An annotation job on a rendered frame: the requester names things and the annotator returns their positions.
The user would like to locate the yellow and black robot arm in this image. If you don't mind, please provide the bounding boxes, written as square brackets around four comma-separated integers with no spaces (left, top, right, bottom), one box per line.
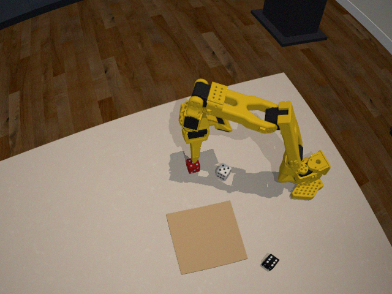
[182,79,329,200]

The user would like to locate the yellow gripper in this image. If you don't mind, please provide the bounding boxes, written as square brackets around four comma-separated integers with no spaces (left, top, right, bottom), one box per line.
[179,103,232,163]

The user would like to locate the black die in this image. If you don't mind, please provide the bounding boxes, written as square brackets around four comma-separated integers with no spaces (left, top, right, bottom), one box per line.
[262,254,279,271]

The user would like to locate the red die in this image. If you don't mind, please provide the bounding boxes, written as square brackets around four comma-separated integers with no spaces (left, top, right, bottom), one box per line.
[186,158,200,174]

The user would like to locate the tan square mat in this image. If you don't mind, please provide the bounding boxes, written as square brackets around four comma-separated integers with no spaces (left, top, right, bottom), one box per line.
[166,200,247,274]

